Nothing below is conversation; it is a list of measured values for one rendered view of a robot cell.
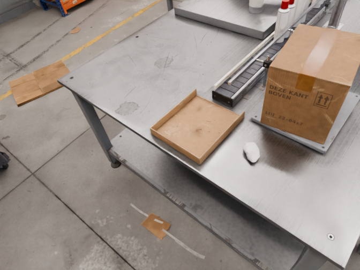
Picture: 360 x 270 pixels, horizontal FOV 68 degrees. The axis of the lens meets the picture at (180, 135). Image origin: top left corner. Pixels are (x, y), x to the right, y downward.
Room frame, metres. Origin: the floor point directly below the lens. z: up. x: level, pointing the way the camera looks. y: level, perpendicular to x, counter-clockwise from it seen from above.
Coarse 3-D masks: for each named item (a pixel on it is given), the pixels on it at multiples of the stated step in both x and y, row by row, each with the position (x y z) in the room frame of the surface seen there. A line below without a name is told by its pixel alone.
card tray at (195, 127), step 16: (192, 96) 0.93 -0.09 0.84; (176, 112) 0.85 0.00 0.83; (192, 112) 0.84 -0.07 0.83; (208, 112) 0.82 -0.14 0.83; (224, 112) 0.80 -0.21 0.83; (160, 128) 0.78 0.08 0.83; (176, 128) 0.76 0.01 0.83; (192, 128) 0.74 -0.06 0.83; (208, 128) 0.73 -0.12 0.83; (224, 128) 0.71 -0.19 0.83; (176, 144) 0.64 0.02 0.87; (192, 144) 0.66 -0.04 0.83; (208, 144) 0.65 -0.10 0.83
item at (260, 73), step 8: (320, 16) 1.45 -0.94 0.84; (312, 24) 1.38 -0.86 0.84; (264, 72) 1.02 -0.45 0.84; (256, 80) 0.97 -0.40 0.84; (240, 88) 0.89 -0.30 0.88; (248, 88) 0.92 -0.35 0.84; (216, 96) 0.89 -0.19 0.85; (224, 96) 0.86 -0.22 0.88; (232, 96) 0.85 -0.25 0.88; (240, 96) 0.88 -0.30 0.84; (232, 104) 0.83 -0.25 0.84
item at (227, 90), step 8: (320, 8) 1.47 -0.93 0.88; (312, 16) 1.39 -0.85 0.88; (304, 24) 1.32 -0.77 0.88; (272, 40) 1.22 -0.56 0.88; (272, 48) 1.15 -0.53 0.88; (280, 48) 1.14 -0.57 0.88; (264, 56) 1.09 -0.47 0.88; (272, 56) 1.08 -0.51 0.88; (256, 64) 1.04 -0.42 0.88; (248, 72) 0.99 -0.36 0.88; (256, 72) 0.98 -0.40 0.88; (240, 80) 0.94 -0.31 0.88; (248, 80) 0.94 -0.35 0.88; (224, 88) 0.90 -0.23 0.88; (232, 88) 0.90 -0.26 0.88
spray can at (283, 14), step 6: (282, 0) 1.21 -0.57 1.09; (288, 0) 1.20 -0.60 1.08; (282, 6) 1.19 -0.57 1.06; (282, 12) 1.18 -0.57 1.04; (288, 12) 1.18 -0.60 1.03; (282, 18) 1.18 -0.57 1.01; (276, 24) 1.20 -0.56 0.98; (282, 24) 1.18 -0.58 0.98; (276, 30) 1.19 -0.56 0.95; (282, 30) 1.18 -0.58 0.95; (276, 36) 1.19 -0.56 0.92; (282, 36) 1.18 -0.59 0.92; (276, 42) 1.18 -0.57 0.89; (282, 42) 1.18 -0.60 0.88
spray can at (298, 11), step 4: (296, 0) 1.32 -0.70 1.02; (300, 0) 1.30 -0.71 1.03; (304, 0) 1.30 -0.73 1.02; (296, 4) 1.31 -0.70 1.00; (300, 4) 1.30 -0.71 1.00; (304, 4) 1.31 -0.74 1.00; (296, 8) 1.31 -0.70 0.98; (300, 8) 1.30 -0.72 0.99; (296, 12) 1.31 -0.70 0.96; (300, 12) 1.30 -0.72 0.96; (296, 16) 1.30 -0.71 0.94; (292, 20) 1.31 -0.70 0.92; (300, 20) 1.30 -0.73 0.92; (296, 24) 1.30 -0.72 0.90
